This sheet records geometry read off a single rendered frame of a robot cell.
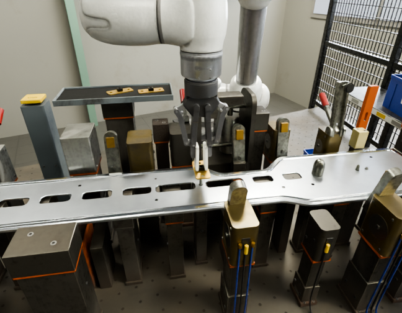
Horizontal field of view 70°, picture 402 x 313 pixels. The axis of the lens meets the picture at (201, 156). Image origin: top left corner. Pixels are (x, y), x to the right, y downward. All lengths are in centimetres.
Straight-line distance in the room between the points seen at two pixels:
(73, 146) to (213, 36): 49
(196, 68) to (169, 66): 325
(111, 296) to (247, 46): 103
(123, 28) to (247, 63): 81
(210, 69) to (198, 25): 9
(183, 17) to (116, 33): 13
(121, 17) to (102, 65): 306
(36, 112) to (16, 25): 256
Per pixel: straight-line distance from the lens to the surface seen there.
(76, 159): 89
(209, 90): 63
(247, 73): 137
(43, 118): 106
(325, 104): 107
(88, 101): 97
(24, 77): 367
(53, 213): 78
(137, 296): 94
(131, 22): 60
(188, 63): 61
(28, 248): 67
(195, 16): 58
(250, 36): 126
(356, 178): 92
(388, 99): 142
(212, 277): 95
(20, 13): 357
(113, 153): 87
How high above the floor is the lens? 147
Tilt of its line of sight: 31 degrees down
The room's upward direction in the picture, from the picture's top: straight up
